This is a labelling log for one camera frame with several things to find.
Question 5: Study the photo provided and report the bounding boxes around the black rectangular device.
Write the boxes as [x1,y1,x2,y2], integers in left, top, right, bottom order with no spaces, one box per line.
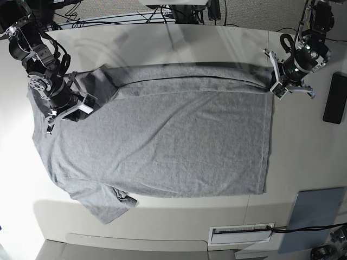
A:
[323,72,346,124]

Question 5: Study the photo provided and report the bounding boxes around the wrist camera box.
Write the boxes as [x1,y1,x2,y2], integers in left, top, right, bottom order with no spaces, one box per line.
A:
[78,93,97,114]
[270,82,288,100]

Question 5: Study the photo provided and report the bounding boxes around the grey T-shirt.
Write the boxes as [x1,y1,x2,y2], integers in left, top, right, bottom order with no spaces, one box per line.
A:
[28,64,273,224]

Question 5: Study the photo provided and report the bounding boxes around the white cable grommet tray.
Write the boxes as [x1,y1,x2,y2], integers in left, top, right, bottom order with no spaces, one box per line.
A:
[208,223,275,246]

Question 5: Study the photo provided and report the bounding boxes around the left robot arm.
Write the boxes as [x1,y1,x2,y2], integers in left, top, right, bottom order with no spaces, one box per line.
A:
[264,1,335,99]

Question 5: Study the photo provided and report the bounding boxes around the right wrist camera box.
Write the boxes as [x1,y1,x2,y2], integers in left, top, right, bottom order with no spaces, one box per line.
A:
[78,93,97,114]

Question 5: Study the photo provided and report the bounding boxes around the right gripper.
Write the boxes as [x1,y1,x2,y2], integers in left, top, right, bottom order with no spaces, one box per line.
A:
[40,71,88,134]

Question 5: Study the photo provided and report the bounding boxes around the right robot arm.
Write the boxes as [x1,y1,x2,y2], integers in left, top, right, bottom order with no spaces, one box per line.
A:
[1,1,95,133]

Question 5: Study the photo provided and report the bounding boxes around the blue-grey flat pad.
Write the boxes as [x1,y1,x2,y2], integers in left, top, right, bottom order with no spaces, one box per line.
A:
[278,187,345,254]

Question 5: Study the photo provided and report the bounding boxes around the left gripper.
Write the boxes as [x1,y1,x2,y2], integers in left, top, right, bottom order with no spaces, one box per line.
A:
[264,49,315,99]

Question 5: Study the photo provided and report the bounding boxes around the black cable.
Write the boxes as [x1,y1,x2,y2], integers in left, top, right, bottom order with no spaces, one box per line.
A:
[267,224,347,234]

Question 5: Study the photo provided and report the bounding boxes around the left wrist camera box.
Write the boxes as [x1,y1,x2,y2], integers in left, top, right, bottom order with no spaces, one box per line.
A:
[270,82,288,100]

